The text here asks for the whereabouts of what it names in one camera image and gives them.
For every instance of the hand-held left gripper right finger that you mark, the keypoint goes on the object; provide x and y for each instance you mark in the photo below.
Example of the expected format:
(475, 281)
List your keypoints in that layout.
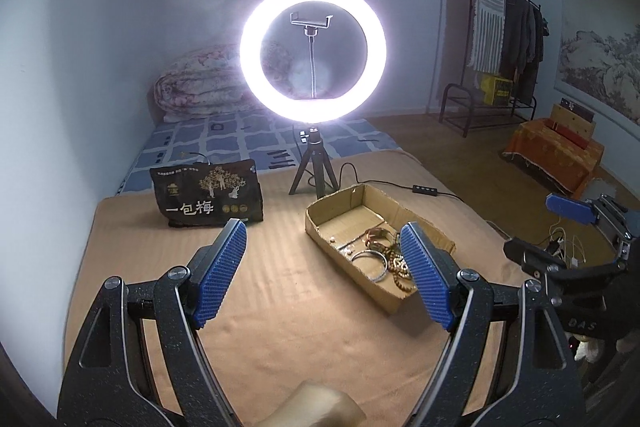
(427, 277)

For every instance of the dark hanging clothes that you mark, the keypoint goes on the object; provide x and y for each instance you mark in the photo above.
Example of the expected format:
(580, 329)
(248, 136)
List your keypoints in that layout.
(520, 37)

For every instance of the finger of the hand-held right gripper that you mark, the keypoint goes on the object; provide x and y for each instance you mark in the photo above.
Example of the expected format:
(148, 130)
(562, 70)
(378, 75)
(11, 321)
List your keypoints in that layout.
(580, 277)
(570, 207)

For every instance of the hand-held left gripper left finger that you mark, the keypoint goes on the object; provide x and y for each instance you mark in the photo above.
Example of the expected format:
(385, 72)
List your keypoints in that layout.
(220, 272)

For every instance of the person's left hand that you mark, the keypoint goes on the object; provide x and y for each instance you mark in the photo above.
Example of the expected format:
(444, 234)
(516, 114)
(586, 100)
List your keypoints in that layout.
(315, 407)

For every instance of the cardboard box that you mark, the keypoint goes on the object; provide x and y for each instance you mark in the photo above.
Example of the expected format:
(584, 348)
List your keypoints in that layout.
(345, 274)

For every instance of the white striped cloth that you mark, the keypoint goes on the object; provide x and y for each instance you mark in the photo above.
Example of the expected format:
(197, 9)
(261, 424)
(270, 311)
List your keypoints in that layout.
(487, 22)

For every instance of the black shoe rack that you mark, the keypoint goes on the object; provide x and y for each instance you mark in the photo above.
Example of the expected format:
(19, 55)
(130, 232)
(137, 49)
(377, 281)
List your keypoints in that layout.
(452, 88)

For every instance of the orange cloth covered stand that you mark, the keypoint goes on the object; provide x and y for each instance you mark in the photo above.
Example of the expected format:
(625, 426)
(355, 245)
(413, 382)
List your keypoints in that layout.
(545, 147)

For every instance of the landscape wall scroll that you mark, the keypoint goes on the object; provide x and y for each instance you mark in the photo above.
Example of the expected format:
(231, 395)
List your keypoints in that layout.
(600, 47)

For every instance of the tan box with dark lid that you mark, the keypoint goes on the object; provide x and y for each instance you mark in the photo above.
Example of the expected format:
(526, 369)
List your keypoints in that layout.
(570, 119)

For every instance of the yellow box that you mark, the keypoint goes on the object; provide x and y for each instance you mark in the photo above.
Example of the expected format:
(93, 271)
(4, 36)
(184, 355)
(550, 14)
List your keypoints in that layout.
(495, 89)

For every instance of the blue bangle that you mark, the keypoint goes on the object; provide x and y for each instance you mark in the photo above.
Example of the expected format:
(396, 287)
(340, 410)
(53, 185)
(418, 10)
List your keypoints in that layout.
(384, 264)

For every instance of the black clothes rack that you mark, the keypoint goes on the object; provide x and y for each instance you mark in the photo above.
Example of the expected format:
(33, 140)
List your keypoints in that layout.
(471, 7)

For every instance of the folded floral quilt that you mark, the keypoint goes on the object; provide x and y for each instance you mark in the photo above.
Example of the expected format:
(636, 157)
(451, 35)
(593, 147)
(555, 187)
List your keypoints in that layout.
(200, 82)

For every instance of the black snack bag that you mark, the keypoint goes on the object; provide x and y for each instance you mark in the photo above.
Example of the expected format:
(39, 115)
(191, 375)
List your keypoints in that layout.
(210, 192)

